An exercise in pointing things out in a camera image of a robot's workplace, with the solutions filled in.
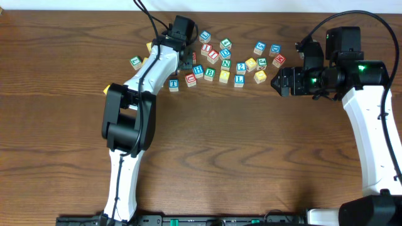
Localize blue H block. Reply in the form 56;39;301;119
193;65;204;78

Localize blue 2 block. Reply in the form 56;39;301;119
236;62;247;75

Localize red U block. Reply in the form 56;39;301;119
185;73;197;87

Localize blue D block centre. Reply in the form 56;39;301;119
219;48;231;60

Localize red I block upper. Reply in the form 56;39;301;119
201;43;212;56

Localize green 4 block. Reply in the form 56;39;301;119
220;38;232;50

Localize red i block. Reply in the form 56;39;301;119
201;43;212;56
207;49;219;64

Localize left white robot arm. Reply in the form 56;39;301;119
100;35;192;225

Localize red M block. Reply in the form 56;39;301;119
273;54;286;68

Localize green J block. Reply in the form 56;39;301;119
256;58;268;70

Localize yellow O block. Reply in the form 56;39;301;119
219;70;230;83
245;57;257;72

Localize blue L block top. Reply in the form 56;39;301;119
199;30;211;44

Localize blue l block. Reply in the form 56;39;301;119
234;75;245;88
199;30;211;44

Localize red E block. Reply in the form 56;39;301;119
192;51;197;65

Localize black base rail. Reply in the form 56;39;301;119
55;213;307;226

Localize red I block lower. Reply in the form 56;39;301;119
207;49;219;64

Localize green L block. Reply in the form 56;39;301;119
130;56;143;70

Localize blue T block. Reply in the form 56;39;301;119
169;79;179;92

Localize blue D block right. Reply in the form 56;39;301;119
269;44;281;57

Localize blue L block lower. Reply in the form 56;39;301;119
234;75;245;88

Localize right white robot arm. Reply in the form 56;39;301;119
271;60;401;225

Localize green B block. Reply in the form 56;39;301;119
204;68;215;81

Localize blue d block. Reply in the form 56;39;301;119
269;44;281;57
219;48;231;60

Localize green N block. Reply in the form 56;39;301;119
220;59;232;71

